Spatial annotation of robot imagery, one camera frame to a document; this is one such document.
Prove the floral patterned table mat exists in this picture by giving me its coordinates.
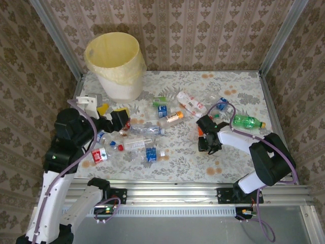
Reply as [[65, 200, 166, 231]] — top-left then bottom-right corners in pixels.
[[73, 70, 289, 184]]

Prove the white plastic waste bin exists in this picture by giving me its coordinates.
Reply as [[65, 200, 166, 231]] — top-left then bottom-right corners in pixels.
[[96, 72, 143, 104]]

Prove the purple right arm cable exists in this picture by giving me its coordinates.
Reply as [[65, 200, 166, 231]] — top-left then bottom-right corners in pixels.
[[206, 101, 298, 185]]

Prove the aluminium table side rail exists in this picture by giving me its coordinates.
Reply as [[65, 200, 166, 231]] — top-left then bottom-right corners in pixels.
[[258, 71, 300, 185], [75, 73, 85, 101]]

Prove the small bottle green label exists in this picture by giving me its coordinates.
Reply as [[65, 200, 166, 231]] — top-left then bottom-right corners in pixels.
[[151, 96, 178, 108]]

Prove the grey slotted cable duct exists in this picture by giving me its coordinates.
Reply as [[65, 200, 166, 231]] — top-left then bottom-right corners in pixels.
[[45, 206, 238, 217]]

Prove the short bottle blue white label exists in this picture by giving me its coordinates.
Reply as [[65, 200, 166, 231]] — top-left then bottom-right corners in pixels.
[[96, 130, 115, 145]]

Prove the aluminium front mounting rail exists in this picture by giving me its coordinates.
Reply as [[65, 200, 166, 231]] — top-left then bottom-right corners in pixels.
[[38, 179, 314, 206]]

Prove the clear bottle red cap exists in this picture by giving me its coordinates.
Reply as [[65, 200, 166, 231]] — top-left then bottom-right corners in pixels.
[[104, 139, 125, 153]]

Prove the large crushed bottle red-white label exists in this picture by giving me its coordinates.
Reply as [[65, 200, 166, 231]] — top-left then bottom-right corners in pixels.
[[176, 90, 208, 135]]

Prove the grey metal panel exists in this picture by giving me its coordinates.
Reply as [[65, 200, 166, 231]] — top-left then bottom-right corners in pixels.
[[24, 205, 320, 244]]

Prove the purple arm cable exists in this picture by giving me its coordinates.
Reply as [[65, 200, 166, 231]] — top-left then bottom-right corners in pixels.
[[31, 99, 99, 241], [206, 101, 298, 185]]

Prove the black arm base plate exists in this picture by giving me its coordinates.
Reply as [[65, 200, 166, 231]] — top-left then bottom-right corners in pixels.
[[103, 188, 128, 205], [217, 187, 264, 204]]

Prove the white label bottle orange cap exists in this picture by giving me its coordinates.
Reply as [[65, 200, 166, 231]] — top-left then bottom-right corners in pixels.
[[157, 110, 184, 128]]

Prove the clear bottle dark blue label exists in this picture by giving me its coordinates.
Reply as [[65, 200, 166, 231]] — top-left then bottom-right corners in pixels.
[[208, 94, 234, 114]]

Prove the aluminium frame post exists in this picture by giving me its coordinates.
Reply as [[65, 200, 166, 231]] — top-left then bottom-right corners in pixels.
[[258, 0, 310, 77], [29, 0, 84, 78]]

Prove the clear bottle red white label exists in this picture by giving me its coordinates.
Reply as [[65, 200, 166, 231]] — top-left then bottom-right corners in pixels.
[[90, 146, 115, 164]]

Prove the bottle white label orange logo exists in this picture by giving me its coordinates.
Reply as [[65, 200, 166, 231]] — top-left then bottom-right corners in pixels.
[[123, 136, 156, 153]]

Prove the small controller board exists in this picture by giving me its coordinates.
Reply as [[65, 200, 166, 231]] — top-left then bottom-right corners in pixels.
[[94, 207, 115, 216], [235, 207, 256, 220]]

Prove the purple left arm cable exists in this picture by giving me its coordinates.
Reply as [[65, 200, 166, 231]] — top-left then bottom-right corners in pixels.
[[31, 99, 99, 241]]

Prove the small bottle blue label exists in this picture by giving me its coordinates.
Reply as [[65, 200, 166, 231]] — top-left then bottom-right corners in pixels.
[[144, 104, 169, 120]]

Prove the green plastic bottle yellow cap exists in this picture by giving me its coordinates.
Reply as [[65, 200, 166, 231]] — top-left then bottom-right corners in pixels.
[[232, 114, 267, 130]]

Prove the long clear bottle blue cap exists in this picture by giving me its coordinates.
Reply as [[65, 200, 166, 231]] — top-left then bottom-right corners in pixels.
[[129, 124, 166, 137]]

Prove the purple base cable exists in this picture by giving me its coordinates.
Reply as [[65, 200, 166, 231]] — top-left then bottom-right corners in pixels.
[[238, 189, 276, 243], [93, 197, 121, 225]]

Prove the crushed bottle blue label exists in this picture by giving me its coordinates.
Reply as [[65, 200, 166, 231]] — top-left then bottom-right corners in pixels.
[[128, 146, 167, 167]]

